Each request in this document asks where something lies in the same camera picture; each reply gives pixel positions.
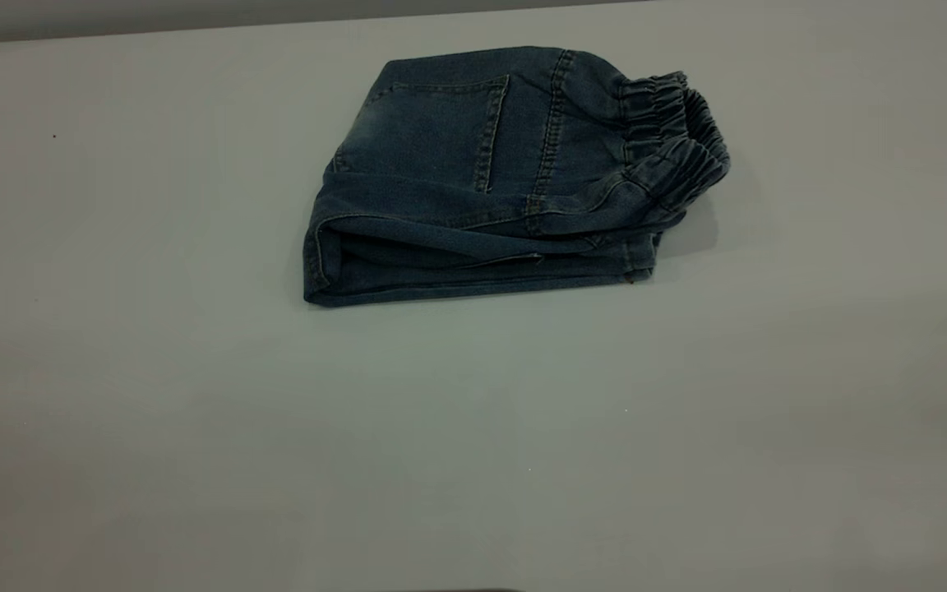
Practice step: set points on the blue denim jeans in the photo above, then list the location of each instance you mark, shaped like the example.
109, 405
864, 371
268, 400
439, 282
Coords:
441, 140

